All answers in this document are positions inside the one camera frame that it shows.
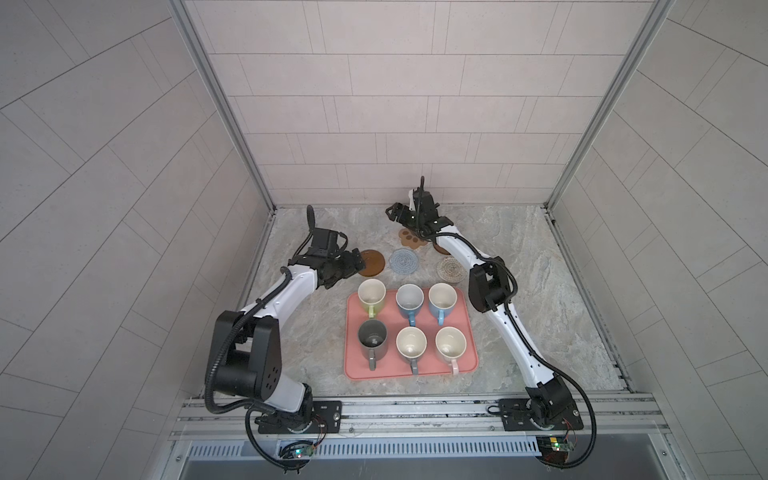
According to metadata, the blue woven round coaster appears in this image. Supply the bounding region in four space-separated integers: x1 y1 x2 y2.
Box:
389 248 419 275

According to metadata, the right green circuit board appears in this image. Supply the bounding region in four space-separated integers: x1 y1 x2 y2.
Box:
536 436 576 465

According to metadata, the brown wooden coaster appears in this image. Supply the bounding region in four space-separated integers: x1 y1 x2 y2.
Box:
359 249 386 277
432 242 451 255

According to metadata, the multicolour woven round coaster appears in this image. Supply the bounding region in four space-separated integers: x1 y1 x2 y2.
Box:
437 257 466 284

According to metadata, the cork paw print coaster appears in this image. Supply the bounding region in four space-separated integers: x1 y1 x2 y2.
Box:
398 228 428 250

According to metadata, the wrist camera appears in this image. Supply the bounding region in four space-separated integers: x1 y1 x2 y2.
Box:
409 188 434 211
312 228 338 251

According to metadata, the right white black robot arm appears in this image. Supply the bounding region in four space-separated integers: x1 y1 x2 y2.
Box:
385 181 597 470

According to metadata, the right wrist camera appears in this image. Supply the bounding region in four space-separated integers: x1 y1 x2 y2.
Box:
409 188 434 211

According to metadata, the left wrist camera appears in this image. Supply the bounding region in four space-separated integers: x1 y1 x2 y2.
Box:
312 228 338 251

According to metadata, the dark grey mug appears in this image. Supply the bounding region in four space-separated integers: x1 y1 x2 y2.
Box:
357 319 389 371

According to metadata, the aluminium mounting rail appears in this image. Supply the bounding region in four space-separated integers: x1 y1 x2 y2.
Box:
169 392 670 442

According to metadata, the pink handled white mug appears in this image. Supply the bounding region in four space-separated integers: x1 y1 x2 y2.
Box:
435 326 467 375

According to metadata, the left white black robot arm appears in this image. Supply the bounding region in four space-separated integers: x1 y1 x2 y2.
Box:
203 206 365 431

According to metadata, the green circuit board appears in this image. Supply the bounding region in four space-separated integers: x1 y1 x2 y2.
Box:
536 436 576 465
279 440 318 461

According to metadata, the light blue mug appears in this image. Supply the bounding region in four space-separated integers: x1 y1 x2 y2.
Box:
428 283 458 327

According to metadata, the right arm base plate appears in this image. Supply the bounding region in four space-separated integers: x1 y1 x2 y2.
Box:
487 398 584 431

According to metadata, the left green circuit board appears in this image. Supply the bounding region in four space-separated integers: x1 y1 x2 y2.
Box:
279 440 318 461

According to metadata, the blue floral mug middle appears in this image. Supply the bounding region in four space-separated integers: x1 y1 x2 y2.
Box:
395 284 425 327

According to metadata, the white vent grille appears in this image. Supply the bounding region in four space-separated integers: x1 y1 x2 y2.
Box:
188 436 542 460

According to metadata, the green mug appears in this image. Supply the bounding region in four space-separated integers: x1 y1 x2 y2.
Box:
357 278 387 319

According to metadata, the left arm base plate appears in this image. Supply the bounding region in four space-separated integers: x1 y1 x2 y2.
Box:
254 400 343 435

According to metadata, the grey handled white mug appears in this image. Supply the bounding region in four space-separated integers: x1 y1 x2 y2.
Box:
396 326 428 376

